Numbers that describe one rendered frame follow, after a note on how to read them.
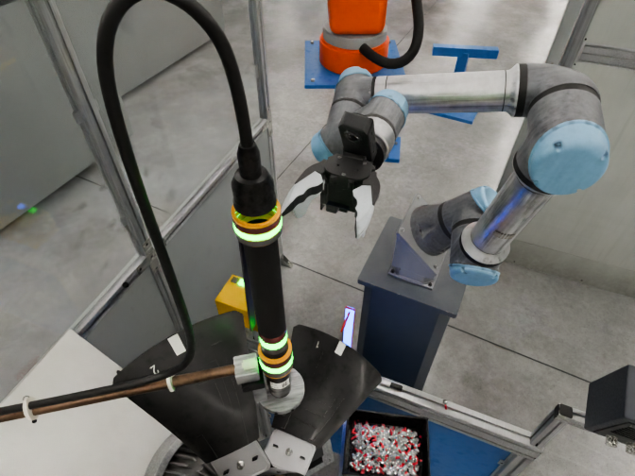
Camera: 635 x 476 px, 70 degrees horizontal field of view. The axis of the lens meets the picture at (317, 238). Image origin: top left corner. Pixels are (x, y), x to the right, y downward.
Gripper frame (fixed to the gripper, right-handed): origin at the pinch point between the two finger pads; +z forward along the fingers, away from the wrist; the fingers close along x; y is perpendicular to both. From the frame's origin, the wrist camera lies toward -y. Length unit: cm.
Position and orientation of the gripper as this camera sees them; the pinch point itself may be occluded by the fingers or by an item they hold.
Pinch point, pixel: (319, 218)
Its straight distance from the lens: 61.0
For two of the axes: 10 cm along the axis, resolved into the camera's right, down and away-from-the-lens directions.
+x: -9.2, -2.8, 2.6
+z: -3.8, 6.7, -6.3
